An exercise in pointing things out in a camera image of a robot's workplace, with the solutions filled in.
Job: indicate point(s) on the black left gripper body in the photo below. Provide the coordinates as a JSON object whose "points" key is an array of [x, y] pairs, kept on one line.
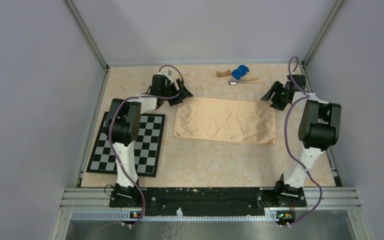
{"points": [[169, 89]]}

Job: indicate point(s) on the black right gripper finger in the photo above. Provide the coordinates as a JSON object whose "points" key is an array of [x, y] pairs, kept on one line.
{"points": [[278, 105], [273, 91]]}

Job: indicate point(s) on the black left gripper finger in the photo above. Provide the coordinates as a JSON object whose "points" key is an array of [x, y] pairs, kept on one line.
{"points": [[175, 101], [183, 91]]}

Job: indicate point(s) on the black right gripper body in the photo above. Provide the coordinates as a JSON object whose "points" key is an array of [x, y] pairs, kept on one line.
{"points": [[281, 95]]}

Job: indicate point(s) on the silver metal spoon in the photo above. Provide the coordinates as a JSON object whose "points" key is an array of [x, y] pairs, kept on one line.
{"points": [[234, 81]]}

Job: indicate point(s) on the orange cloth napkin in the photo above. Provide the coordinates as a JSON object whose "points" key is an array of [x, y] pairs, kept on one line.
{"points": [[226, 120]]}

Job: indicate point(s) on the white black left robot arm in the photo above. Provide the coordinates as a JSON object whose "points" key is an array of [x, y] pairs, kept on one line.
{"points": [[123, 125]]}

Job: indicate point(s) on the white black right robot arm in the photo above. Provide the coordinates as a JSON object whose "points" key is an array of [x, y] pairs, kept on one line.
{"points": [[318, 130]]}

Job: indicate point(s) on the blue toy car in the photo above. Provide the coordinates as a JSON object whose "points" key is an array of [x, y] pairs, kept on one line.
{"points": [[239, 72]]}

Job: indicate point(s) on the small brown wooden piece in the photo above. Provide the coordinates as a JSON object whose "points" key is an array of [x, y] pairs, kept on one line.
{"points": [[226, 73]]}

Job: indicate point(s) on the black white checkerboard mat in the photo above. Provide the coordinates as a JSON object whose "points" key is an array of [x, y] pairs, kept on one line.
{"points": [[146, 148]]}

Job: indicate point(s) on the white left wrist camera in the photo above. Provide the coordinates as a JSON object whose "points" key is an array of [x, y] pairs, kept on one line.
{"points": [[168, 74]]}

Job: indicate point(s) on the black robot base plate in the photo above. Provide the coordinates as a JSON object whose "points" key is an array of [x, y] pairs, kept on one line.
{"points": [[205, 201]]}

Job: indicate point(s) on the aluminium front frame rail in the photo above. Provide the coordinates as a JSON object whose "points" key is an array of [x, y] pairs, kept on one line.
{"points": [[332, 213]]}

